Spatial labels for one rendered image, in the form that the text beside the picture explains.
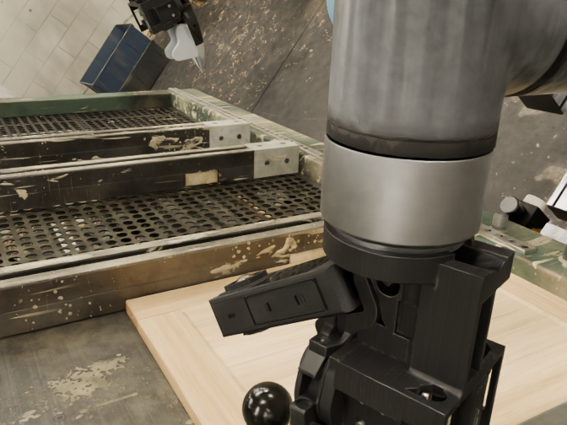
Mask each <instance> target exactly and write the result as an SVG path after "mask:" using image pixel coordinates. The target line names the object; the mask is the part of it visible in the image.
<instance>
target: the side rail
mask: <svg viewBox="0 0 567 425"><path fill-rule="evenodd" d="M170 96H171V93H169V92H167V91H165V90H153V91H136V92H118V93H101V94H67V95H50V96H33V97H16V98H0V117H12V116H38V115H51V114H64V113H78V112H91V111H104V110H130V109H143V108H157V107H170V106H171V99H170Z"/></svg>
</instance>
